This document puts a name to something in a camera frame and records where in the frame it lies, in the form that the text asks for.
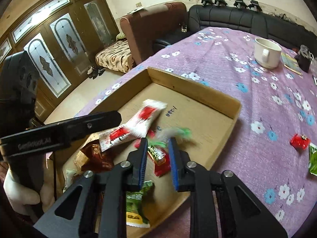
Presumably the shiny dark red snack bag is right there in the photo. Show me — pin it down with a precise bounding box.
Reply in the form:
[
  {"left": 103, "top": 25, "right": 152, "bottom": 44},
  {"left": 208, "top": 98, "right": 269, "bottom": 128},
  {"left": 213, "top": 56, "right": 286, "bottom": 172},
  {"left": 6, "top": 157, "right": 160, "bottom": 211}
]
[{"left": 74, "top": 140, "right": 115, "bottom": 173}]

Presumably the green yellow-label snack packet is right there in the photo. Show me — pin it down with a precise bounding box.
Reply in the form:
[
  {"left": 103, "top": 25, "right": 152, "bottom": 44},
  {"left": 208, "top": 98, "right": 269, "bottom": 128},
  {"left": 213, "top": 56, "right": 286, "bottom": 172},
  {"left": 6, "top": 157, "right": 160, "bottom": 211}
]
[{"left": 126, "top": 180, "right": 154, "bottom": 228}]

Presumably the white red snack packet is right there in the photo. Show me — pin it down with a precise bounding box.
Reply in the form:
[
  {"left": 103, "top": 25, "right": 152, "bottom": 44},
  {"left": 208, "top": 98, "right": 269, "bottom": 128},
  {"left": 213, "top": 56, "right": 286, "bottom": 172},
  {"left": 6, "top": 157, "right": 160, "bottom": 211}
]
[{"left": 99, "top": 99, "right": 167, "bottom": 153}]

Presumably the red black-label snack packet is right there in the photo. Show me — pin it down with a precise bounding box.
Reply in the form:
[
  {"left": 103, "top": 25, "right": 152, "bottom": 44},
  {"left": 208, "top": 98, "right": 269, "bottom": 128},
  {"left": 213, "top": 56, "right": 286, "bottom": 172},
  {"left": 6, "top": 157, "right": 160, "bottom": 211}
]
[{"left": 134, "top": 130, "right": 171, "bottom": 177}]

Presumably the clear green-ended pastry packet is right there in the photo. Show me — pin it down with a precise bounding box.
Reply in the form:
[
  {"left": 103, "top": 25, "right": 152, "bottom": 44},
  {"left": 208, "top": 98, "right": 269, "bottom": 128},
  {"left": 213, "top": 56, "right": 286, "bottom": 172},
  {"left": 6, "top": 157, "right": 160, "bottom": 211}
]
[{"left": 148, "top": 127, "right": 192, "bottom": 148}]

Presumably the small red candy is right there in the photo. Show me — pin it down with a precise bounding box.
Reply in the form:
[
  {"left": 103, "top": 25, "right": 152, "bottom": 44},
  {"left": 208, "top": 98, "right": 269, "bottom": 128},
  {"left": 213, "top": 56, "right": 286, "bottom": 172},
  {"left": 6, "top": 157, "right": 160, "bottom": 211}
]
[{"left": 290, "top": 134, "right": 310, "bottom": 151}]

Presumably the white gloved hand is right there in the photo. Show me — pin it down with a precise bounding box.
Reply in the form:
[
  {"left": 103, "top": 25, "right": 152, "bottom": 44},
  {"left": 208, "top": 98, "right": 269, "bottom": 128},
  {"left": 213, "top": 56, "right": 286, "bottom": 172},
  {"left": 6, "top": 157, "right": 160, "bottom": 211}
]
[{"left": 3, "top": 152, "right": 55, "bottom": 215}]

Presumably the cardboard tray box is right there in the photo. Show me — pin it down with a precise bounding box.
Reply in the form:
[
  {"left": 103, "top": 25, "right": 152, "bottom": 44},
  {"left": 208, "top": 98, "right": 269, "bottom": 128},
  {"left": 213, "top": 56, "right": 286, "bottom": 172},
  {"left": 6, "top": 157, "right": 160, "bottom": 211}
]
[{"left": 55, "top": 67, "right": 242, "bottom": 237}]

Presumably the patterned bed cushion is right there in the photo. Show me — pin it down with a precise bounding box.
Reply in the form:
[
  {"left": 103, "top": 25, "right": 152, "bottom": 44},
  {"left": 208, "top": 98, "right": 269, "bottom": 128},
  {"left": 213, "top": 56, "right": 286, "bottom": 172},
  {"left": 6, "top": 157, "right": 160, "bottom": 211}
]
[{"left": 95, "top": 33, "right": 135, "bottom": 73}]

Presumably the wooden glass panel door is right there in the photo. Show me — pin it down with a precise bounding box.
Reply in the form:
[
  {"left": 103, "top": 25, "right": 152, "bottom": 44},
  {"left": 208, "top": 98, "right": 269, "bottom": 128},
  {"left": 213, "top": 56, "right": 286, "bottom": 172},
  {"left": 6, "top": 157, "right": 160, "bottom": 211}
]
[{"left": 1, "top": 0, "right": 118, "bottom": 121}]

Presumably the brown armchair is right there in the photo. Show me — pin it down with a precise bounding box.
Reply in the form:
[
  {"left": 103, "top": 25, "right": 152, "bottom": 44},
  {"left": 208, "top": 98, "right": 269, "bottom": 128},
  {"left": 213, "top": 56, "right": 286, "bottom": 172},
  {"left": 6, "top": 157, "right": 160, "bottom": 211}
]
[{"left": 120, "top": 2, "right": 187, "bottom": 64}]

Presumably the white ceramic mug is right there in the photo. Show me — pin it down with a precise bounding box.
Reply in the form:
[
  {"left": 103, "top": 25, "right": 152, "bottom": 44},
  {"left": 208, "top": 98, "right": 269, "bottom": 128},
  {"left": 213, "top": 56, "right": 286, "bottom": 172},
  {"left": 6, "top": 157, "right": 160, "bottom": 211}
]
[{"left": 254, "top": 37, "right": 282, "bottom": 69}]

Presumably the green notebook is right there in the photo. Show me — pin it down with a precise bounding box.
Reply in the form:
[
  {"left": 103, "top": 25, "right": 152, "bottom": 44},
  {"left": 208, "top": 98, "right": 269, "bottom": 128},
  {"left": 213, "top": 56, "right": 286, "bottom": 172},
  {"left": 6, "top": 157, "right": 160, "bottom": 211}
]
[{"left": 281, "top": 53, "right": 303, "bottom": 76}]

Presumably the small black pouch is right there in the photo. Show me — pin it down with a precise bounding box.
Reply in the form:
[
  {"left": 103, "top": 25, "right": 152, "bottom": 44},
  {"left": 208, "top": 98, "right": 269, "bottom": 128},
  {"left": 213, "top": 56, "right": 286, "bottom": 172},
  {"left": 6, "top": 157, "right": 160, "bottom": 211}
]
[{"left": 295, "top": 45, "right": 314, "bottom": 73}]

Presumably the black leather sofa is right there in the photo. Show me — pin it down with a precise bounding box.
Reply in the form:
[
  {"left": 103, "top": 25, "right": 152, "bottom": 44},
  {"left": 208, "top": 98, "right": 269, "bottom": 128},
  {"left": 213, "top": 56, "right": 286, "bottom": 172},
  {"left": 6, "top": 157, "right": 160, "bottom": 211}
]
[{"left": 153, "top": 5, "right": 316, "bottom": 55}]

